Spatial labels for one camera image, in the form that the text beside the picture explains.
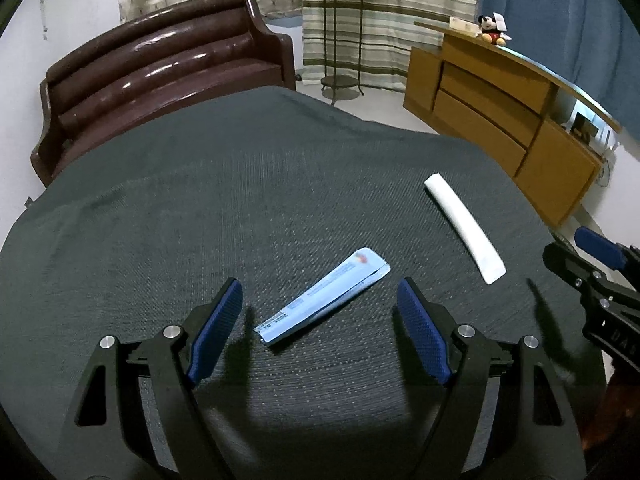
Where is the white blue toothpaste tube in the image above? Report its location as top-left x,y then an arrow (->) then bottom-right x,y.
424,174 -> 506,285

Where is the light blue toothpaste box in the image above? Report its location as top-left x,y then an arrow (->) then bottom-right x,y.
254,247 -> 390,346

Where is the white router on shelf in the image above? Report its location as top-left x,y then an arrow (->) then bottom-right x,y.
590,125 -> 618,154

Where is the wooden sideboard cabinet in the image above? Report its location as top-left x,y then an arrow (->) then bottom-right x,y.
404,27 -> 622,228

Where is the blue curtain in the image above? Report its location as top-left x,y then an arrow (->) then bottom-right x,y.
477,0 -> 639,139

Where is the Mickey Mouse plush toy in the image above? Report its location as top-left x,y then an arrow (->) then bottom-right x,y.
477,12 -> 512,47

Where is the small box on cabinet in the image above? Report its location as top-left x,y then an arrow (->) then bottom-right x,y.
448,16 -> 482,37

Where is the dark grey tablecloth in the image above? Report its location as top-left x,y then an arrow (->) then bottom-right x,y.
1,87 -> 605,479

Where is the black metal plant stand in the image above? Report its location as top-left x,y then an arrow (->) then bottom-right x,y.
320,0 -> 364,106

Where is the striped curtain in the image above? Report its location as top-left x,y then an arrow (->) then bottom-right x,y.
303,0 -> 477,91

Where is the dark brown leather sofa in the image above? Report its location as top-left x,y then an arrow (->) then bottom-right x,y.
30,0 -> 296,185

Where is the dark picture frame on shelf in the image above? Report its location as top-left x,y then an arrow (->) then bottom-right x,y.
570,113 -> 599,144

